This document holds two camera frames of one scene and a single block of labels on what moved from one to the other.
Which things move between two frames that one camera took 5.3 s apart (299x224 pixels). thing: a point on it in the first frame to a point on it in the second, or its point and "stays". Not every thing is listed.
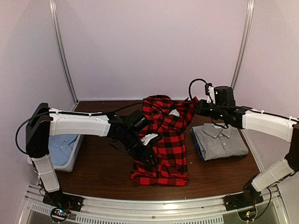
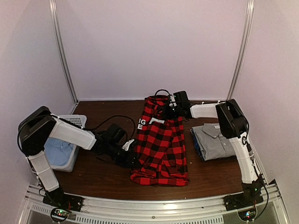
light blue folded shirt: x=60 y=147 stays
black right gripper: x=201 y=110 to x=166 y=113
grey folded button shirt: x=214 y=142 stays
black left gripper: x=145 y=155 to x=129 y=160
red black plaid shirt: x=171 y=119 stays
